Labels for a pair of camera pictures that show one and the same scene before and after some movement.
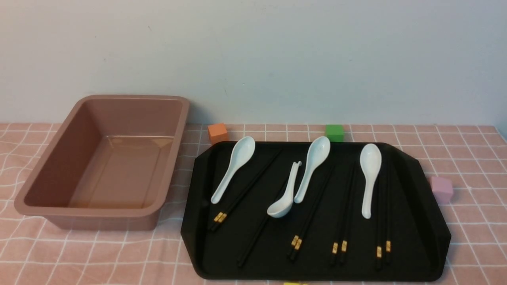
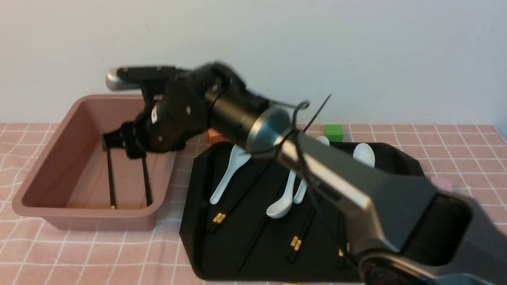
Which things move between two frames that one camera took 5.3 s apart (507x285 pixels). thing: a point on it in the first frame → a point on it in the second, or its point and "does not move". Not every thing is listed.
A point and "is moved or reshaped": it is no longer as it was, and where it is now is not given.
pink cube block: (443, 189) does not move
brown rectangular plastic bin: (109, 166) does not move
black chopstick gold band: (379, 253) is moved or reshaped
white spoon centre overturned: (282, 208) does not move
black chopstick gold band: (388, 225) is moved or reshaped
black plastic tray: (319, 210) does not move
